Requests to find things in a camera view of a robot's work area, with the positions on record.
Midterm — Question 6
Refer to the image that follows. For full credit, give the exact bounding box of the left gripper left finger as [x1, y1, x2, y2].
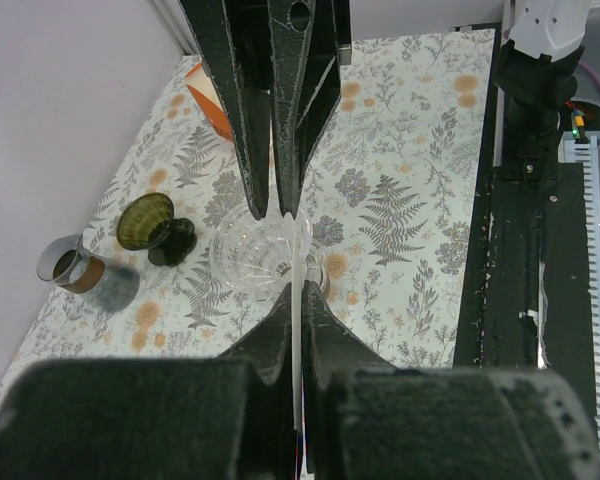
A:
[219, 287, 292, 385]

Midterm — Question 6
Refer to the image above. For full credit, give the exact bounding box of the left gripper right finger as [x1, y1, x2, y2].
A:
[301, 281, 394, 388]

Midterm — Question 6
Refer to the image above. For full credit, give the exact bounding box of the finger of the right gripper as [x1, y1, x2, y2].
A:
[267, 0, 351, 213]
[180, 0, 271, 220]

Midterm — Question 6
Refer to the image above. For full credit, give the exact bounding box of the white paper coffee filter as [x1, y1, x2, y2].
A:
[284, 210, 311, 479]

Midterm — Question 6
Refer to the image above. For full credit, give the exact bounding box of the clear glass dripper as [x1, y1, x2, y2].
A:
[209, 206, 330, 301]

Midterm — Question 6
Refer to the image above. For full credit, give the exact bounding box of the dark olive glass dripper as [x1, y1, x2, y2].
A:
[116, 192, 197, 267]

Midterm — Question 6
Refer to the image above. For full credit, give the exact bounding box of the floral tablecloth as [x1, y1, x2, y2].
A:
[0, 28, 497, 400]

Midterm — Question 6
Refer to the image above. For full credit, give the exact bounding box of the glass carafe with brown band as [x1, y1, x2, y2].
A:
[36, 234, 140, 313]

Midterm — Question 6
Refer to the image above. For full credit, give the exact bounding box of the right aluminium frame post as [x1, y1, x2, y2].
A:
[147, 0, 198, 55]

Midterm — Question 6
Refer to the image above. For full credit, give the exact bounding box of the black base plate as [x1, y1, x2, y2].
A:
[453, 39, 592, 368]

